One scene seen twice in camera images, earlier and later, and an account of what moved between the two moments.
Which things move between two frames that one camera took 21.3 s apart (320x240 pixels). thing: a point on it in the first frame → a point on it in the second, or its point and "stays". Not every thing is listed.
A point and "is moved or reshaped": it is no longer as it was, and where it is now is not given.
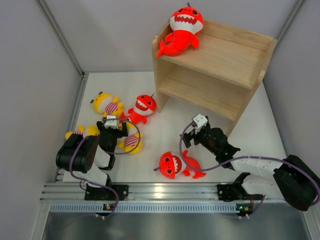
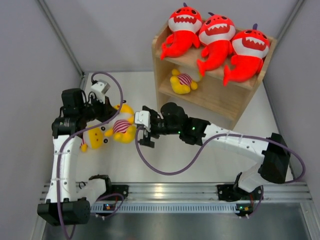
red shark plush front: (170, 165) → (249, 47)
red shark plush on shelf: (186, 23) stays
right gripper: (188, 137) → (146, 141)
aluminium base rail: (159, 192) stays
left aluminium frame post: (84, 76) stays
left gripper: (121, 133) → (107, 111)
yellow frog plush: (108, 104) is moved or reshaped
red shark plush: (145, 105) → (216, 34)
